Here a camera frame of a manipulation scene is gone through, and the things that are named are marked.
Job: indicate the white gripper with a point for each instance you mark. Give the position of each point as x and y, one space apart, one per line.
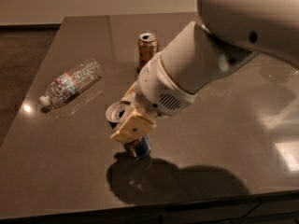
155 86

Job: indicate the blue silver redbull can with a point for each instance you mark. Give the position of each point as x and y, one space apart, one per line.
139 148

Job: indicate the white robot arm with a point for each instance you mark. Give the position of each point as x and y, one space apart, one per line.
199 54

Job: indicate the gold orange soda can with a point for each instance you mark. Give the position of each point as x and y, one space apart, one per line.
148 46

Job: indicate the clear plastic water bottle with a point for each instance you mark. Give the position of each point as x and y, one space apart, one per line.
71 83

